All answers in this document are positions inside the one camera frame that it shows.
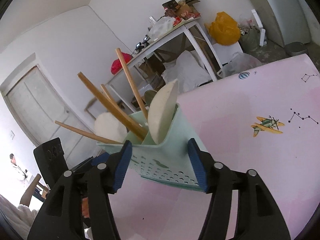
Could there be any white side table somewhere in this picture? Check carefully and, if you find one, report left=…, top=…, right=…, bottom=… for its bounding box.
left=105, top=17, right=222, bottom=110

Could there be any white door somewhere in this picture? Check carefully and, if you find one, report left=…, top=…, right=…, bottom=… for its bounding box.
left=1, top=52, right=100, bottom=153

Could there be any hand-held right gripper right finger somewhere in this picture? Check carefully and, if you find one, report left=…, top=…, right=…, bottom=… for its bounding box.
left=187, top=138, right=292, bottom=240

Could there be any white plastic rice spoon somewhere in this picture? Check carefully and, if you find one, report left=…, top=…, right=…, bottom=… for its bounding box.
left=147, top=78, right=179, bottom=145

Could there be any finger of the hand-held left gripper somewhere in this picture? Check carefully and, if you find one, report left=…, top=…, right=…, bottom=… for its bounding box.
left=72, top=154, right=110, bottom=175

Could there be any silver refrigerator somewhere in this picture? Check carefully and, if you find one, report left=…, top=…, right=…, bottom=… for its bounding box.
left=254, top=0, right=313, bottom=48

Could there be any large white sack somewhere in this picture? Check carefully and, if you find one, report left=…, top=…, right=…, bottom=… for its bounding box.
left=161, top=51, right=213, bottom=93

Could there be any brown wooden chair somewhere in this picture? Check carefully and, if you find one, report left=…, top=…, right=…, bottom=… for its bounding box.
left=19, top=174, right=49, bottom=205

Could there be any translucent plastic bag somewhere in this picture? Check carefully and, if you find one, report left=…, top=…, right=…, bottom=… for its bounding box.
left=220, top=52, right=262, bottom=78

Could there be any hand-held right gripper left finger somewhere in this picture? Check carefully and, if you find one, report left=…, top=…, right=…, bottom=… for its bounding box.
left=27, top=140, right=133, bottom=240

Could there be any white plastic bag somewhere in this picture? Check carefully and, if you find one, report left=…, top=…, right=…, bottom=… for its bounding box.
left=148, top=16, right=175, bottom=39

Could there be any dark green bag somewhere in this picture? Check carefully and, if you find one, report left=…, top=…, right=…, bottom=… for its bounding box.
left=239, top=26, right=260, bottom=49

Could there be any mint green utensil holder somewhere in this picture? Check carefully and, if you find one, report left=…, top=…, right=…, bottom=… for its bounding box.
left=96, top=103, right=209, bottom=192

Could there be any dark brown box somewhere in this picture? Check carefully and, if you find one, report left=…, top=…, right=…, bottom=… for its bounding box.
left=162, top=0, right=178, bottom=10

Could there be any white fluffy cloth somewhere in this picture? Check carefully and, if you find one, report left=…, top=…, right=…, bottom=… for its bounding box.
left=0, top=194, right=38, bottom=239

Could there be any person's left hand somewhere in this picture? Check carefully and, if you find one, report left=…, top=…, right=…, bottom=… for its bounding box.
left=80, top=197, right=91, bottom=219

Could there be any large metal spoon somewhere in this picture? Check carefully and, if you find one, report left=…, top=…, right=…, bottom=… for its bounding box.
left=144, top=89, right=160, bottom=108

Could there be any open cluttered cardboard box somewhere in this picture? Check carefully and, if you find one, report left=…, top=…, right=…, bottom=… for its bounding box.
left=175, top=0, right=200, bottom=20

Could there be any pink printed tablecloth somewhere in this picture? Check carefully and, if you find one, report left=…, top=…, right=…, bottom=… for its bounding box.
left=107, top=53, right=320, bottom=240

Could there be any yellow plastic bag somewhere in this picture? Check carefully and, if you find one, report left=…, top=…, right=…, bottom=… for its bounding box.
left=204, top=12, right=242, bottom=46

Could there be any red plastic bag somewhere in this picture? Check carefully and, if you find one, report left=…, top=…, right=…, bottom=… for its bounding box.
left=111, top=53, right=133, bottom=75

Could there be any small white spoon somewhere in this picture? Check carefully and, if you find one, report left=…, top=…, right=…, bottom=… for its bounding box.
left=94, top=112, right=128, bottom=144

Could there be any tan wooden chopstick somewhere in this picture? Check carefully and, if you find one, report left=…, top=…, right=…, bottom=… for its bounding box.
left=54, top=120, right=124, bottom=145
left=115, top=48, right=149, bottom=120
left=77, top=72, right=149, bottom=140
left=100, top=84, right=125, bottom=113

